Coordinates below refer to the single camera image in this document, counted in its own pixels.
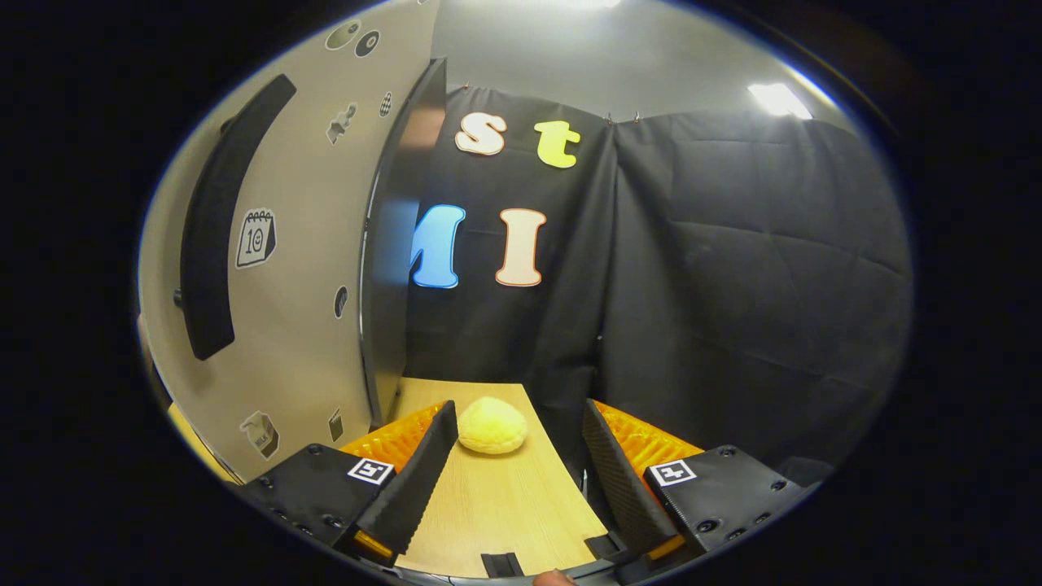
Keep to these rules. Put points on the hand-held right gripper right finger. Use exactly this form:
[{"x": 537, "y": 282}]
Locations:
[{"x": 623, "y": 496}]

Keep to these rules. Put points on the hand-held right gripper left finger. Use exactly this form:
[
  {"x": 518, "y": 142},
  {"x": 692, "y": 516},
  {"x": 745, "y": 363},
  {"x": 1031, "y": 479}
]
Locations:
[{"x": 419, "y": 488}]

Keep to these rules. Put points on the grey cabinet door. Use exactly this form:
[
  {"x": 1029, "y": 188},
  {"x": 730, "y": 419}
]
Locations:
[{"x": 301, "y": 285}]

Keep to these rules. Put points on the yellow bread toy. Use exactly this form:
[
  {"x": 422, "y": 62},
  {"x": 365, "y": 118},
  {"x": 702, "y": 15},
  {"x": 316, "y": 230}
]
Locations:
[{"x": 492, "y": 426}]

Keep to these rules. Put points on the black backdrop cloth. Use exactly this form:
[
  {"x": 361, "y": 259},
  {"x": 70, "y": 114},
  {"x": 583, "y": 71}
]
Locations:
[{"x": 733, "y": 285}]

